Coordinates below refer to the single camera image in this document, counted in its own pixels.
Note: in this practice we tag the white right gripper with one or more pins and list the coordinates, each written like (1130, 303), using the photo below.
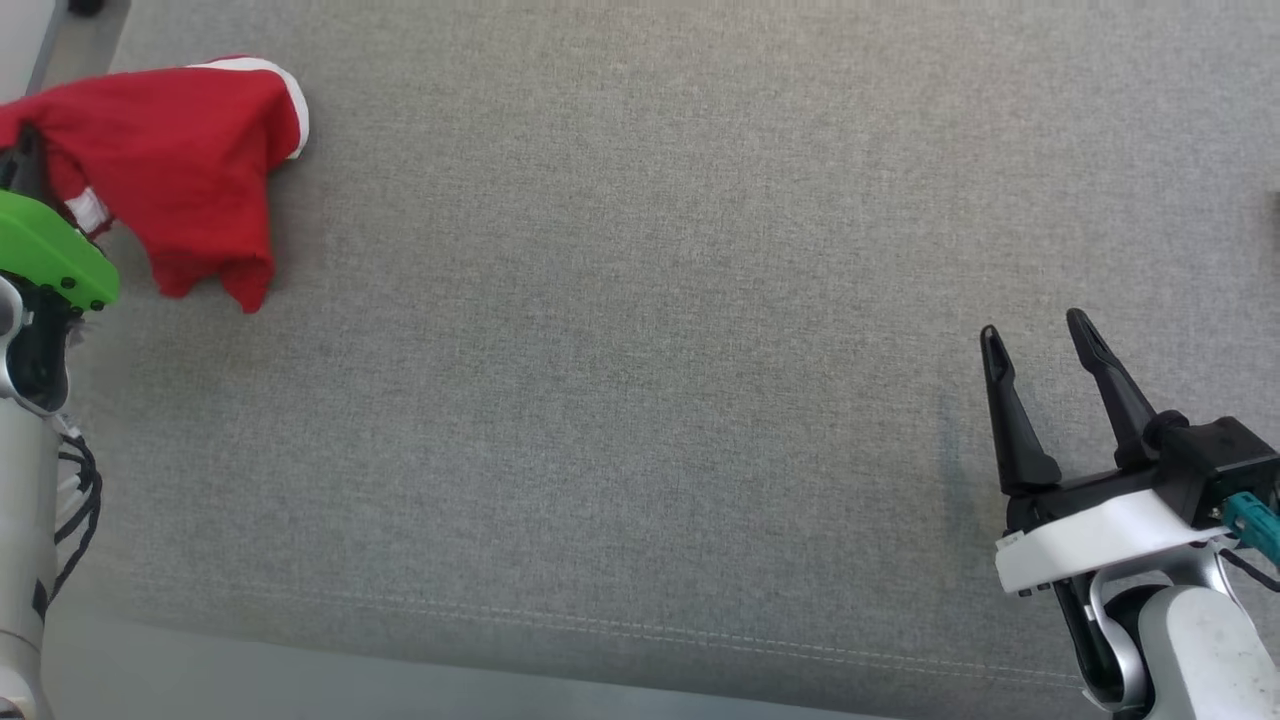
(1090, 545)

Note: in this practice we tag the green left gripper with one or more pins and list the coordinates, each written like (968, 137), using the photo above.
(50, 250)

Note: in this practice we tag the red shorts white side stripe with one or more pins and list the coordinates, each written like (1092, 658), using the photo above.
(180, 150)

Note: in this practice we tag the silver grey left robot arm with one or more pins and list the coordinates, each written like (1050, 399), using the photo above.
(25, 500)

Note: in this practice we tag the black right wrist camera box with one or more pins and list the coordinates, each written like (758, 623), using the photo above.
(1215, 460)

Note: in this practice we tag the teal right camera connector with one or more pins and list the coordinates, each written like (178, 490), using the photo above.
(1255, 520)

